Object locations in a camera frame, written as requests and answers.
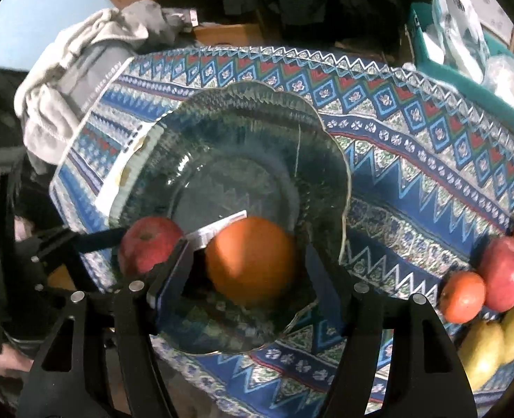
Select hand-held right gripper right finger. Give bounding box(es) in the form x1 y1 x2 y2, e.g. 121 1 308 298
305 244 477 418

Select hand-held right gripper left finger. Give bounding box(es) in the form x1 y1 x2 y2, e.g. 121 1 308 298
15 239 197 418

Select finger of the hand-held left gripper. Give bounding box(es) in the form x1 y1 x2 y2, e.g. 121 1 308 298
37 226 128 257

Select red apple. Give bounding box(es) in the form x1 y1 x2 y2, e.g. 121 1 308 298
478 236 514 313
118 217 185 277

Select large orange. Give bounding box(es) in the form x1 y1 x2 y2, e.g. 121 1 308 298
205 217 297 308

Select scalloped glass bowl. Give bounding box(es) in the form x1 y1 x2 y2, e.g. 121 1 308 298
109 80 353 355

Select small reddish orange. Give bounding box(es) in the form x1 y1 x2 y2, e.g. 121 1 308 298
440 271 487 324

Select person's left hand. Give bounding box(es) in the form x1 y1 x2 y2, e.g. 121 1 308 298
0 347 33 379

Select blue patterned tablecloth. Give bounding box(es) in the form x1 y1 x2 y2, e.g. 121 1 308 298
48 44 514 418

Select off-white cloth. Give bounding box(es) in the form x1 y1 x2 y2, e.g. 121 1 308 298
13 9 125 164

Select grey printed garment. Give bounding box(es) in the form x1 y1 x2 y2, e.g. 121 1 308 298
63 0 184 140

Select teal cardboard box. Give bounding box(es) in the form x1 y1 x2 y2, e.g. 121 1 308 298
407 2 514 118

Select clear plastic bag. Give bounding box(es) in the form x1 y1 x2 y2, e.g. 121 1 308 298
483 56 514 111

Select white printed plastic bag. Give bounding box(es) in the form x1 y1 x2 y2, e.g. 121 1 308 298
427 0 490 81

